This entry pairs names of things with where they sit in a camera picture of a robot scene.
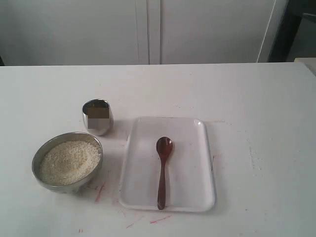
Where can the brown wooden spoon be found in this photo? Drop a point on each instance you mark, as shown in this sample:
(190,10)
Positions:
(164,147)

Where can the stainless steel cup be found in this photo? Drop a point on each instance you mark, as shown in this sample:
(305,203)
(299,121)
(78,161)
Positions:
(97,117)

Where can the steel bowl of rice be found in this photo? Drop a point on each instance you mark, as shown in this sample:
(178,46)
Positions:
(67,162)

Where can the white plastic tray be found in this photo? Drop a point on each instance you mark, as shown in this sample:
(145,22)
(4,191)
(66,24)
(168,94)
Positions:
(188,171)

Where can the white cabinet doors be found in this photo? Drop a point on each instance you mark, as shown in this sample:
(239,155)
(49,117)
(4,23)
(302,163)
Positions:
(130,32)

